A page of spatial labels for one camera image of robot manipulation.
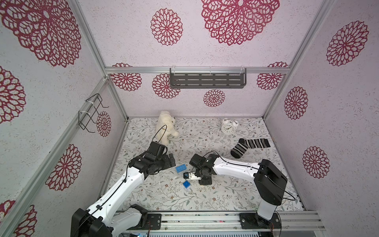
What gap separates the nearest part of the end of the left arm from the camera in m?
0.54

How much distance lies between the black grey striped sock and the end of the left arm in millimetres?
491

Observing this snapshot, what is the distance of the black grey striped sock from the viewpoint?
102 centimetres
